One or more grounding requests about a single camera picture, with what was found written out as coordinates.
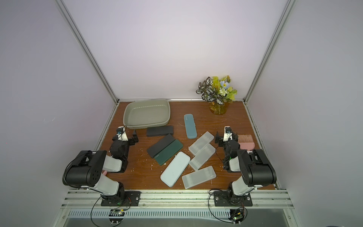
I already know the translucent white pencil case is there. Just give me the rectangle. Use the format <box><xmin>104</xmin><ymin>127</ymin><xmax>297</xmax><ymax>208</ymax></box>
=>
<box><xmin>189</xmin><ymin>131</ymin><xmax>214</xmax><ymax>156</ymax></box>
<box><xmin>182</xmin><ymin>166</ymin><xmax>216</xmax><ymax>189</ymax></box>
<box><xmin>189</xmin><ymin>143</ymin><xmax>216</xmax><ymax>171</ymax></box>

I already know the dark grey pencil case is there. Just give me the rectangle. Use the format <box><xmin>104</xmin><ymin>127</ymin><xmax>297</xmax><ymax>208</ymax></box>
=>
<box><xmin>146</xmin><ymin>125</ymin><xmax>174</xmax><ymax>137</ymax></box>
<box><xmin>147</xmin><ymin>134</ymin><xmax>175</xmax><ymax>158</ymax></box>

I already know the grey-green plastic storage box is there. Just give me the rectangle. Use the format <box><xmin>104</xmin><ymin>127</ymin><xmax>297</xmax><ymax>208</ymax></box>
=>
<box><xmin>123</xmin><ymin>99</ymin><xmax>171</xmax><ymax>129</ymax></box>

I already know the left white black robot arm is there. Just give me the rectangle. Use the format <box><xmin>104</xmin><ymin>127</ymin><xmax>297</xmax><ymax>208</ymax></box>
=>
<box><xmin>62</xmin><ymin>126</ymin><xmax>139</xmax><ymax>202</ymax></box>

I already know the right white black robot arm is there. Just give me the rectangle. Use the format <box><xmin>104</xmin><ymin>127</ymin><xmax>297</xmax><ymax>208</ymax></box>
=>
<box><xmin>215</xmin><ymin>126</ymin><xmax>277</xmax><ymax>203</ymax></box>

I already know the teal blue pencil case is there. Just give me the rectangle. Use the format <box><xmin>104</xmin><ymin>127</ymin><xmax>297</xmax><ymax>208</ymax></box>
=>
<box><xmin>184</xmin><ymin>114</ymin><xmax>197</xmax><ymax>139</ymax></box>

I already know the dark green pencil case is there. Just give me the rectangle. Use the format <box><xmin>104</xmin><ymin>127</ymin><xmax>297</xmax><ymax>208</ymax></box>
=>
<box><xmin>154</xmin><ymin>140</ymin><xmax>183</xmax><ymax>166</ymax></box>

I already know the translucent white pencil case front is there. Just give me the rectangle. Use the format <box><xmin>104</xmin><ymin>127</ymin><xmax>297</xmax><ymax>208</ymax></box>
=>
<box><xmin>182</xmin><ymin>166</ymin><xmax>216</xmax><ymax>189</ymax></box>

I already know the pink comb brush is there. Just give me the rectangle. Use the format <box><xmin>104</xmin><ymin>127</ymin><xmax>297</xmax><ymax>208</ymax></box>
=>
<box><xmin>238</xmin><ymin>134</ymin><xmax>255</xmax><ymax>151</ymax></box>

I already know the flower plant in glass vase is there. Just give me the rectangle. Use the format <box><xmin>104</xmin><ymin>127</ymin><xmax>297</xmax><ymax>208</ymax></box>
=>
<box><xmin>196</xmin><ymin>75</ymin><xmax>238</xmax><ymax>115</ymax></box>

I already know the left electronics board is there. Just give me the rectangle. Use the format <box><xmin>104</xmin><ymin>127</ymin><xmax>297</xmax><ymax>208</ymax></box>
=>
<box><xmin>108</xmin><ymin>209</ymin><xmax>125</xmax><ymax>227</ymax></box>

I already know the electronics board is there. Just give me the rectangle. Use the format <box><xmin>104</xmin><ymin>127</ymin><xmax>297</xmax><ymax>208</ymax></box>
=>
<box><xmin>229</xmin><ymin>208</ymin><xmax>247</xmax><ymax>225</ymax></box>
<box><xmin>108</xmin><ymin>209</ymin><xmax>125</xmax><ymax>227</ymax></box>

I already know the right electronics board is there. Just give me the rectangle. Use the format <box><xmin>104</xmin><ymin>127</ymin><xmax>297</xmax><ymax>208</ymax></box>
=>
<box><xmin>229</xmin><ymin>208</ymin><xmax>247</xmax><ymax>225</ymax></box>

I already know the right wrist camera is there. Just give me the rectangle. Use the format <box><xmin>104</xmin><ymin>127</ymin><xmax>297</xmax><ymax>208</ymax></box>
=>
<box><xmin>223</xmin><ymin>126</ymin><xmax>233</xmax><ymax>142</ymax></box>

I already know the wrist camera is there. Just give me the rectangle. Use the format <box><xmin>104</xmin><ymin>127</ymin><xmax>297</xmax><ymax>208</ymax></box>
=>
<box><xmin>116</xmin><ymin>126</ymin><xmax>128</xmax><ymax>141</ymax></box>
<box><xmin>223</xmin><ymin>126</ymin><xmax>233</xmax><ymax>142</ymax></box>

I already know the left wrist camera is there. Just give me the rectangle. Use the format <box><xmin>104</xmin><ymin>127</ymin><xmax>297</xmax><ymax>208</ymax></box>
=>
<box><xmin>116</xmin><ymin>126</ymin><xmax>128</xmax><ymax>141</ymax></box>

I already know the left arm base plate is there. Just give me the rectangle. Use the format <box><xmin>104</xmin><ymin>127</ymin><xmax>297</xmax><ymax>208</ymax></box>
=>
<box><xmin>101</xmin><ymin>191</ymin><xmax>141</xmax><ymax>207</ymax></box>

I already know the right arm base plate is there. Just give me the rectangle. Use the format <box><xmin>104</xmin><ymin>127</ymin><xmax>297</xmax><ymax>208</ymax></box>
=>
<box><xmin>212</xmin><ymin>191</ymin><xmax>253</xmax><ymax>207</ymax></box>

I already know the aluminium front rail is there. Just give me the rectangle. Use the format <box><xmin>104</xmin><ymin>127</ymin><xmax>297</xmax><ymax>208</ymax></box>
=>
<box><xmin>61</xmin><ymin>190</ymin><xmax>294</xmax><ymax>209</ymax></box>

